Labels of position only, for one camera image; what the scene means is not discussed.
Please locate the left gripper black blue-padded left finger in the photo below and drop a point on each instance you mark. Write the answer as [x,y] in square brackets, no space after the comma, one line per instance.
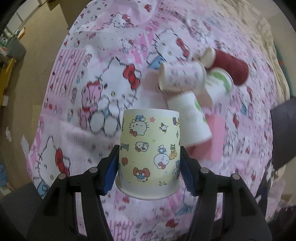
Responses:
[72,208]

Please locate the cardboard box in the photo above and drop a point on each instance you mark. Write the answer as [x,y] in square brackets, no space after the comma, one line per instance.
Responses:
[71,9]

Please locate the black flat panel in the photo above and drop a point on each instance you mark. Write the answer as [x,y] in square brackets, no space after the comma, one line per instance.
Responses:
[284,128]

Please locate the yellow cartoon paper cup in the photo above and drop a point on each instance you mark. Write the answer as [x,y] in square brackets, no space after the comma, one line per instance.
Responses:
[149,154]

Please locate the pink Hello Kitty bedsheet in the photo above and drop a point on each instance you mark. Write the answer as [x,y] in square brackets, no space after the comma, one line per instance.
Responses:
[107,64]

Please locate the white green-logo paper cup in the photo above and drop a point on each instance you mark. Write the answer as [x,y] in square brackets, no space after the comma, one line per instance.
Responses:
[194,128]

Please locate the dark red ribbed cup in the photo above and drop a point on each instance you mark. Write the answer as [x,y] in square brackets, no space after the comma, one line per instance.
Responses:
[236,68]

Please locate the yellow wooden stool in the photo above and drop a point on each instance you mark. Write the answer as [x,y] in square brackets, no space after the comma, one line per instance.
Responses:
[6,71]

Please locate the grey trash bin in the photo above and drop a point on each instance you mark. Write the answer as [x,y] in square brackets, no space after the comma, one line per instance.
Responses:
[15,49]

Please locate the pink plastic cup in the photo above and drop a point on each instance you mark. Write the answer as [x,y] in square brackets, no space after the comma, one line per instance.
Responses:
[212,149]

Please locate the white green-rim paper cup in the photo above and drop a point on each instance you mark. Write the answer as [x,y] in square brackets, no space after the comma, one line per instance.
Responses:
[217,87]

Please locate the pink cartoon paper cup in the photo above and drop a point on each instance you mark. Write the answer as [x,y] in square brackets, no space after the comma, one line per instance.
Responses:
[181,76]

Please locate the cream crumpled blanket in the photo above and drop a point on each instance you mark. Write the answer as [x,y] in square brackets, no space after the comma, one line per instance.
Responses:
[258,29]

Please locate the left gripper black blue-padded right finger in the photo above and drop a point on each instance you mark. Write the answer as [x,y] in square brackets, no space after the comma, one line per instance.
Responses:
[242,218]

